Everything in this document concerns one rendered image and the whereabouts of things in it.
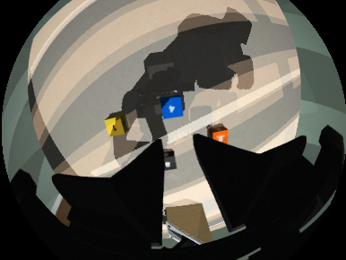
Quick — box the blue block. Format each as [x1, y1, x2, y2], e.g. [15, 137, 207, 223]
[160, 95, 183, 119]

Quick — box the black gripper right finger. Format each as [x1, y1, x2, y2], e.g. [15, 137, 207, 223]
[194, 134, 307, 232]

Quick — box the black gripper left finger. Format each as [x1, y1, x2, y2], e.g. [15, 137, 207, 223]
[51, 138, 166, 247]

